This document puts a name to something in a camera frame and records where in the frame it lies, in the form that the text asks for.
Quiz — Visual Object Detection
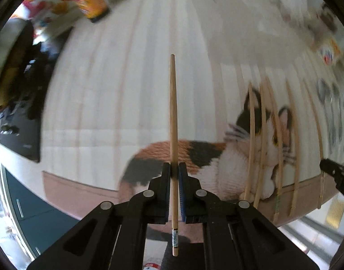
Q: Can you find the striped cat placemat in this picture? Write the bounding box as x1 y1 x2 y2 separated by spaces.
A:
41 0 342 228

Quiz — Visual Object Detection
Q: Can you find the large steel spoon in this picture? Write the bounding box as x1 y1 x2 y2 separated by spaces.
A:
317 79 336 154

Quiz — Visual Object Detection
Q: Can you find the black induction cooktop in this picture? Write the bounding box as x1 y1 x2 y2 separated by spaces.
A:
0 109 41 163

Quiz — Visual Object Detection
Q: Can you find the wooden chopstick with label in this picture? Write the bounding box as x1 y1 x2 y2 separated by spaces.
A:
169 54 179 257

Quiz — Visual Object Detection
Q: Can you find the white yellow soap box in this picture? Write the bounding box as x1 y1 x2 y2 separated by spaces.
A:
318 38 342 66

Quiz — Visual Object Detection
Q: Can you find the teal cabinet front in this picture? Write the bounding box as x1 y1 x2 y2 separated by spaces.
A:
4 170 78 258

